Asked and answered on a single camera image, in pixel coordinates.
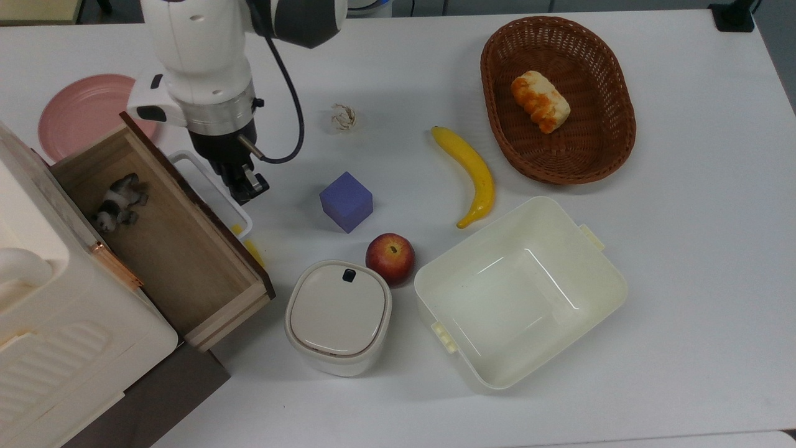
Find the red apple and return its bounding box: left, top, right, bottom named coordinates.
left=365, top=233, right=416, bottom=287

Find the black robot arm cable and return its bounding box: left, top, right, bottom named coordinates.
left=256, top=34, right=305, bottom=165

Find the crumpled white paper ball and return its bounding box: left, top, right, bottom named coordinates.
left=331, top=103, right=358, bottom=133

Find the brown wicker basket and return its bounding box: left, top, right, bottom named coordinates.
left=480, top=16, right=637, bottom=185

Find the black and white panda toy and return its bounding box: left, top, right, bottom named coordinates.
left=92, top=173, right=150, bottom=234

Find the cream open plastic bin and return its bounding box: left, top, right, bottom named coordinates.
left=414, top=197, right=629, bottom=391

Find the white rectangular tray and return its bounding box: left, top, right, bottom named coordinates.
left=168, top=150, right=267, bottom=271

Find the dark wooden cabinet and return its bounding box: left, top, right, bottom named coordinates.
left=62, top=342, right=231, bottom=448

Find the bread roll with orange glaze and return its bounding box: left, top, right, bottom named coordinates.
left=511, top=70, right=571, bottom=134

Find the purple foam cube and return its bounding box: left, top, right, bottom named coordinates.
left=319, top=172, right=374, bottom=234

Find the small white lidded trash can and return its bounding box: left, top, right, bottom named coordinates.
left=285, top=260, right=393, bottom=378

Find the yellow banana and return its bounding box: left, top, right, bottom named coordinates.
left=432, top=126, right=496, bottom=230

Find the black stand base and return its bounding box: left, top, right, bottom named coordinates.
left=708, top=0, right=756, bottom=33

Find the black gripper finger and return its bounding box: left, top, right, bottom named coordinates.
left=230, top=167, right=270, bottom=206
left=211, top=159, right=240, bottom=190

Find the white plastic cabinet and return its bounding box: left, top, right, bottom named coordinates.
left=0, top=121, right=179, bottom=448

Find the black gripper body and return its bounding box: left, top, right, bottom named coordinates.
left=188, top=118, right=261, bottom=178

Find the pink plastic plate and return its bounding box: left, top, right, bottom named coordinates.
left=38, top=74, right=159, bottom=164

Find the wooden drawer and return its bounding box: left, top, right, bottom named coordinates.
left=50, top=112, right=276, bottom=352

